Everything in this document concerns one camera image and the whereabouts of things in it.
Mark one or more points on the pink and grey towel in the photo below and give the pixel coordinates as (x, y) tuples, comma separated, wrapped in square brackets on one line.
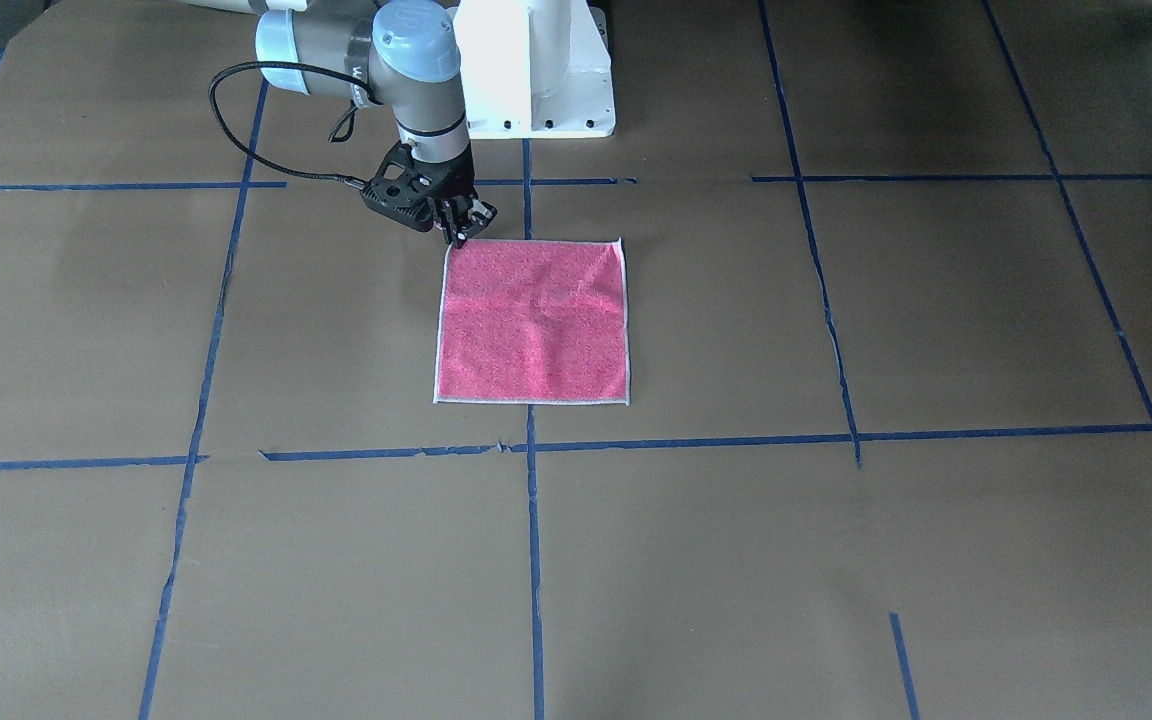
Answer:
[(533, 322)]

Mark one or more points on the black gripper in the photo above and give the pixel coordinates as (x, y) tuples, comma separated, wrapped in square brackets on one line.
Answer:
[(454, 186)]

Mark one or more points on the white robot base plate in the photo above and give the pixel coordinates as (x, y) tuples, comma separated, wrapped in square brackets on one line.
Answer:
[(536, 69)]

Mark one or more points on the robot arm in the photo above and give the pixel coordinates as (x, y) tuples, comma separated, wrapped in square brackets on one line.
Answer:
[(402, 56)]

